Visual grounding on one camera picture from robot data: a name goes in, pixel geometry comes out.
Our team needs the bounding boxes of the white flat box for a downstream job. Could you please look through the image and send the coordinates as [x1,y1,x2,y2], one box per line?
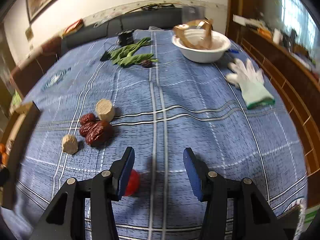
[232,14,263,27]

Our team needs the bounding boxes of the cardboard box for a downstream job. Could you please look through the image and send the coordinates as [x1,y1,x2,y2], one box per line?
[0,101,41,210]

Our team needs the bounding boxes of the white bowl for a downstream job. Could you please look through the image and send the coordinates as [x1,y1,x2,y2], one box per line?
[172,29,232,64]

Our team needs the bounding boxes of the red tomato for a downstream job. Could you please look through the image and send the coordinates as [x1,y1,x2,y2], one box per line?
[124,169,141,197]

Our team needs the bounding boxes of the round corn cob piece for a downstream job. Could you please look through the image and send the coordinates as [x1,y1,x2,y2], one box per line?
[95,99,116,121]

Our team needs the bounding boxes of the large glossy red date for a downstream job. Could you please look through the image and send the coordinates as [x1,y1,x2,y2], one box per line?
[85,120,113,147]

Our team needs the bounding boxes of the small corn cob piece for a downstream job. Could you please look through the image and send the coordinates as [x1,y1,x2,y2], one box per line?
[62,134,79,155]

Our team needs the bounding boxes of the dark grey sofa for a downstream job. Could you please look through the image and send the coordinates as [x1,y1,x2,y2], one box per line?
[61,7,183,56]

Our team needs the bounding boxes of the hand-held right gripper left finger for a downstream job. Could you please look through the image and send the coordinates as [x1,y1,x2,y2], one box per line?
[29,146,136,240]

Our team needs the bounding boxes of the red book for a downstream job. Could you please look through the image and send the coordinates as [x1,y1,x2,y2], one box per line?
[62,19,84,36]

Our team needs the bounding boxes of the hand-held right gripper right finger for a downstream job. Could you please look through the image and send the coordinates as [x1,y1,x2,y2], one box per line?
[183,147,288,240]

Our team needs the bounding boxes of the brown leather chair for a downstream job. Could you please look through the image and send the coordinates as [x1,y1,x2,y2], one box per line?
[9,36,63,98]

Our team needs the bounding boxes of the wooden cabinet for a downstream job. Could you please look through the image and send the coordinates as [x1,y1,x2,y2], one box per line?
[226,0,320,208]

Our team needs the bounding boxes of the clear plastic container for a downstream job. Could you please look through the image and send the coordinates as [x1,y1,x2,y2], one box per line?
[182,6,206,26]

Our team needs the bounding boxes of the green spinach leaf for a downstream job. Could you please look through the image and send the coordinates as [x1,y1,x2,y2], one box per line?
[108,37,152,60]
[117,53,159,68]

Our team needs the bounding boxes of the white knit glove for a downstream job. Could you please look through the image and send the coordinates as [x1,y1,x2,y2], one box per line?
[226,58,276,110]

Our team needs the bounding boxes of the brown paper bag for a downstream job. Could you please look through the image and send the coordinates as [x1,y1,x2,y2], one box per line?
[173,18,214,50]

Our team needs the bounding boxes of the black power device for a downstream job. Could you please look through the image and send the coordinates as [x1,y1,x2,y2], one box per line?
[118,29,135,44]

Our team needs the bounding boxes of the small red date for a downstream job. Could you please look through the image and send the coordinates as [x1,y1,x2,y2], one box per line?
[80,113,97,125]
[79,123,95,137]

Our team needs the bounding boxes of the white paper roll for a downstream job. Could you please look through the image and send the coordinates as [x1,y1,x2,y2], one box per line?
[272,28,283,44]

